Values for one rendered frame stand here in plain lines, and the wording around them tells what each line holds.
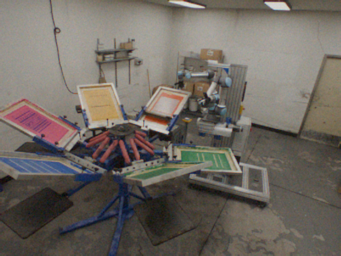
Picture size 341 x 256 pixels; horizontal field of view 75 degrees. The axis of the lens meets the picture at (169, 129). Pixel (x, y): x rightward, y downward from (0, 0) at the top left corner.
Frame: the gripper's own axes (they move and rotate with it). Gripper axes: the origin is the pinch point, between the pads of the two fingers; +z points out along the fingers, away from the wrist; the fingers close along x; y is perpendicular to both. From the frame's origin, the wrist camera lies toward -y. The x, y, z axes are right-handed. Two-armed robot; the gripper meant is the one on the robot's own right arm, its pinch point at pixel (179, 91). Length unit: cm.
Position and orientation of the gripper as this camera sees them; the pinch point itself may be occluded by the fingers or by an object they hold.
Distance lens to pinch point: 384.7
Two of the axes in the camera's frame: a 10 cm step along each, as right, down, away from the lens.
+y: 8.6, 2.6, -4.4
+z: 0.9, 7.7, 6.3
